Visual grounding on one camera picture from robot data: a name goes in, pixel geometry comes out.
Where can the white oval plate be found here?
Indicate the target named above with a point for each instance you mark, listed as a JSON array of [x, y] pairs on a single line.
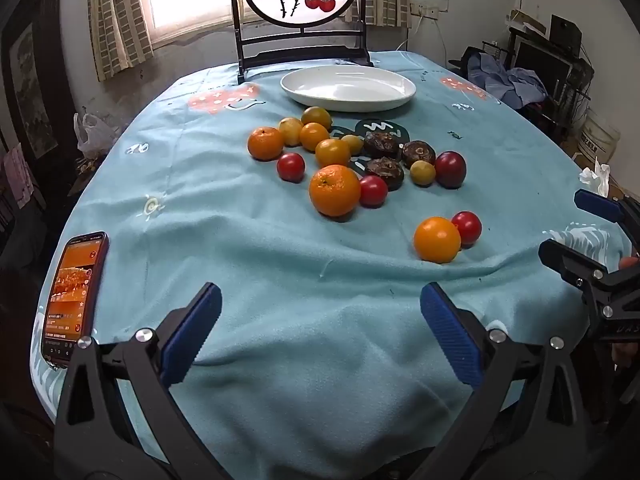
[[350, 90]]

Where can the pink paper sheets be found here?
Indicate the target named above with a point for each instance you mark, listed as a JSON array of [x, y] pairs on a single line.
[[17, 175]]

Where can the white plastic bag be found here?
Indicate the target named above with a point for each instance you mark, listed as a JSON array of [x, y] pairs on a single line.
[[92, 135]]

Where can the light blue printed tablecloth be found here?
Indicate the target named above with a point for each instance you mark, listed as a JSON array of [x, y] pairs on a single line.
[[250, 260]]

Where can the blue cloth pile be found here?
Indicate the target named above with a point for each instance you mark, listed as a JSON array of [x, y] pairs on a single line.
[[505, 80]]

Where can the large orange tangerine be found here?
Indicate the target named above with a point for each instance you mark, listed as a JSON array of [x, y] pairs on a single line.
[[334, 190]]

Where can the dark framed wall picture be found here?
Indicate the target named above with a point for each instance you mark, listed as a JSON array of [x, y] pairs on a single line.
[[30, 90]]

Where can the cardboard box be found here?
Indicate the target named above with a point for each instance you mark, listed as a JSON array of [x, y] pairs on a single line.
[[527, 21]]

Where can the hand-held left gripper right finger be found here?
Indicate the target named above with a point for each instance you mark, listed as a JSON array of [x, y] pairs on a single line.
[[452, 335]]

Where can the person's right hand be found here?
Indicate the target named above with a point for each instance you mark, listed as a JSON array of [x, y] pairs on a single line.
[[629, 262]]

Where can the red tomato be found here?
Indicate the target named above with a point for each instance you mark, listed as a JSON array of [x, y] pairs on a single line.
[[374, 191], [291, 166], [467, 226]]

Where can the small orange tangerine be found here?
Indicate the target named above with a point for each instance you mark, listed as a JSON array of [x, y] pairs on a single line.
[[265, 143]]

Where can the orange tomato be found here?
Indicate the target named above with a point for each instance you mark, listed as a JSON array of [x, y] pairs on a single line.
[[437, 239], [313, 137], [316, 116], [332, 153]]

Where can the black smartphone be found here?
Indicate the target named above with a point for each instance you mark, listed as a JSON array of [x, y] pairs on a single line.
[[70, 300]]

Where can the white bucket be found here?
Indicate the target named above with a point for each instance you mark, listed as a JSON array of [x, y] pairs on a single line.
[[600, 140]]

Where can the yellow-green plum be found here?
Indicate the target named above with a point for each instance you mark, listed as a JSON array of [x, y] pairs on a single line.
[[423, 172]]

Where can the dark red plum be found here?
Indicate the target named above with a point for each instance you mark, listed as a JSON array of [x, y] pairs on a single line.
[[450, 169]]

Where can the black monitor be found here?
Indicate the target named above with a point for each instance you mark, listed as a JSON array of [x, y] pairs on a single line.
[[545, 65]]

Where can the crumpled white tissue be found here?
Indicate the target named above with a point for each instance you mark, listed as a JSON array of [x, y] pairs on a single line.
[[595, 175]]

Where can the small yellow plum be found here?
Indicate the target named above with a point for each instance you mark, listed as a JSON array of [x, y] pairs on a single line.
[[352, 144]]

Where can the white wall socket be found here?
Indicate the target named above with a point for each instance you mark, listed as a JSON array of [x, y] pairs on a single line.
[[425, 11]]

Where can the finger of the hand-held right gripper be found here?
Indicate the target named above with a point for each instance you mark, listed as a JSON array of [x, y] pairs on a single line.
[[597, 205], [565, 259]]

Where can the black box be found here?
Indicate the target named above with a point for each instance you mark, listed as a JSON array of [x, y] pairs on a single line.
[[565, 32]]

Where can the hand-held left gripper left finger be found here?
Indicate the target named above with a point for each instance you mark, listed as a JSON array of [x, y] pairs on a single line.
[[192, 332]]

